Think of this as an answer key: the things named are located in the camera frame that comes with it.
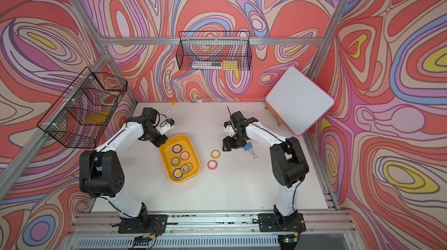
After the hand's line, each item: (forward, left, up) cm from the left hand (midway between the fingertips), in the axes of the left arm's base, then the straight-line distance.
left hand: (163, 140), depth 91 cm
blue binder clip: (0, -47, -8) cm, 47 cm away
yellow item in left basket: (-3, +21, +23) cm, 31 cm away
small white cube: (+36, -16, -6) cm, 40 cm away
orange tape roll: (-3, -28, -9) cm, 29 cm away
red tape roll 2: (-10, -26, -8) cm, 29 cm away
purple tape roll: (-2, -7, -5) cm, 9 cm away
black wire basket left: (-4, +25, +26) cm, 36 cm away
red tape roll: (-6, -12, -5) cm, 14 cm away
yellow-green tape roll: (-9, -7, -6) cm, 13 cm away
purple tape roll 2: (-15, -9, -7) cm, 19 cm away
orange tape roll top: (-12, -15, -7) cm, 20 cm away
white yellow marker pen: (+29, +4, -6) cm, 30 cm away
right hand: (-5, -36, -3) cm, 37 cm away
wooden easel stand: (+22, -65, -3) cm, 68 cm away
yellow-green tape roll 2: (-13, -13, -6) cm, 19 cm away
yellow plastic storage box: (-7, -9, -6) cm, 13 cm away
